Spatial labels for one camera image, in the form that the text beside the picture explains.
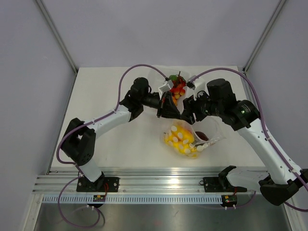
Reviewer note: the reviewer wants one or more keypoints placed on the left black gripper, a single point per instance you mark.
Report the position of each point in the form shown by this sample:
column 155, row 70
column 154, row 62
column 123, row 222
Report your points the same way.
column 167, row 108

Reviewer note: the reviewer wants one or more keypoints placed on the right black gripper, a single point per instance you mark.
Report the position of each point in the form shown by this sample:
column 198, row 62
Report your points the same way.
column 190, row 106

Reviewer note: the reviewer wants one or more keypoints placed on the dark red plum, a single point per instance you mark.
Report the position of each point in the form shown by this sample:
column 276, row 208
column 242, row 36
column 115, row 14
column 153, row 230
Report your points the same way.
column 201, row 136

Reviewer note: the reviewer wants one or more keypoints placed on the yellow bell pepper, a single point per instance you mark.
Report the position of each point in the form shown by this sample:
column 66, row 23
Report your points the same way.
column 178, row 134

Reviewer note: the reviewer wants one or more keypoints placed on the clear zip top bag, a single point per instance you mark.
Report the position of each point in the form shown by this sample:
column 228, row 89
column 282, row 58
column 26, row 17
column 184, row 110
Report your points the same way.
column 208, row 126

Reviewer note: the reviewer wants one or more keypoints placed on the red lychee bunch with leaves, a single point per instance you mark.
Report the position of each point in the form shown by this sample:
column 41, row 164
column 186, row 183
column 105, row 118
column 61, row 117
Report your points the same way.
column 179, row 83

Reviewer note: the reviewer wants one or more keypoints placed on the yellow lemon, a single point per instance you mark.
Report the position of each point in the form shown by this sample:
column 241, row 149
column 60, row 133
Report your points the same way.
column 185, row 150

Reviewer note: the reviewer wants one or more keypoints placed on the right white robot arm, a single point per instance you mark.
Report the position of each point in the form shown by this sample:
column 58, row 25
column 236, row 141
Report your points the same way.
column 282, row 178

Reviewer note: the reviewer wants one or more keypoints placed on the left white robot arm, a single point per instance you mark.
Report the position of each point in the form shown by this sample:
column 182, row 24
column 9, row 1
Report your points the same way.
column 79, row 139

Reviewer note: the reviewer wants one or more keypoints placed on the white plastic basket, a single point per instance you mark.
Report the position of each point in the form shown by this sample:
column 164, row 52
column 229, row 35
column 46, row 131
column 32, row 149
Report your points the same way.
column 156, row 80

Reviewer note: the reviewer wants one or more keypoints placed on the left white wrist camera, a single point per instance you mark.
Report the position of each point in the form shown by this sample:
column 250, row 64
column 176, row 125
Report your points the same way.
column 167, row 86

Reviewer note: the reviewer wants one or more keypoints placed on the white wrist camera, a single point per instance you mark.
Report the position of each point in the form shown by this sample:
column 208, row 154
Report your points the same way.
column 167, row 86
column 194, row 87

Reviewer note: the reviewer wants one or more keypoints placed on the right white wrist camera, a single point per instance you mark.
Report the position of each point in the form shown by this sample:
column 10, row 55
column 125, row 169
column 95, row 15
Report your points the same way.
column 194, row 87

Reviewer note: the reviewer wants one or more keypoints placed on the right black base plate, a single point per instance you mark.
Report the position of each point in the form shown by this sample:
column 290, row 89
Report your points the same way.
column 217, row 185

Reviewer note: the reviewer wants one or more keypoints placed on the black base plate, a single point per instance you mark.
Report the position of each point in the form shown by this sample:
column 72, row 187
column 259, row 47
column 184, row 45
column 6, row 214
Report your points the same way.
column 106, row 184
column 217, row 185

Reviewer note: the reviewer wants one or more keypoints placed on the aluminium mounting rail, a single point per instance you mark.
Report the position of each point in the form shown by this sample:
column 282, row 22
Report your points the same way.
column 159, row 180

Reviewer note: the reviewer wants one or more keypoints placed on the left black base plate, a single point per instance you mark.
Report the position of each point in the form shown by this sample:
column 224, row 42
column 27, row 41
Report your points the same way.
column 106, row 184

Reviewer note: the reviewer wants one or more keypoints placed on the white slotted cable duct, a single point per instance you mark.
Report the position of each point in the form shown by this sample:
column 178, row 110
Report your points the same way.
column 133, row 199

